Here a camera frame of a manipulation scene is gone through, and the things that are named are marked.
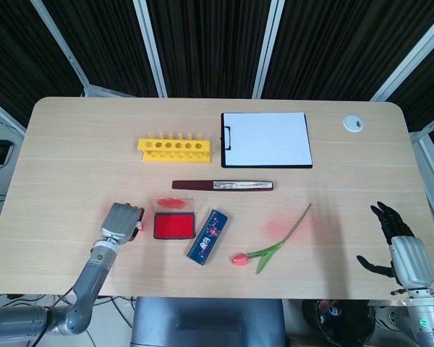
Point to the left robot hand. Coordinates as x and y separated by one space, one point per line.
121 224

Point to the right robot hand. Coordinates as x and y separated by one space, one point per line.
405 253

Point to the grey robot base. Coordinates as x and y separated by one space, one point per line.
208 321

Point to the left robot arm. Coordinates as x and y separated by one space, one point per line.
90 278

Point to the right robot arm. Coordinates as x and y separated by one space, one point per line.
428 318

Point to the red ink pad box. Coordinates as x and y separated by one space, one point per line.
174 220

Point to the blue patterned rectangular box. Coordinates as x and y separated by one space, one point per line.
207 236

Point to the yellow test tube rack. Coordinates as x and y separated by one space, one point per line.
175 149

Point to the black waste bin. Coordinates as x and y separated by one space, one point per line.
334 320

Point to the folded dark red fan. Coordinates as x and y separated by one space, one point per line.
223 185

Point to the artificial pink tulip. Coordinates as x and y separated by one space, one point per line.
271 246

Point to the white desk grommet cap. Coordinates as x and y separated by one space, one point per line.
353 123

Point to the black clipboard with white paper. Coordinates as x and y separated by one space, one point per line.
265 139

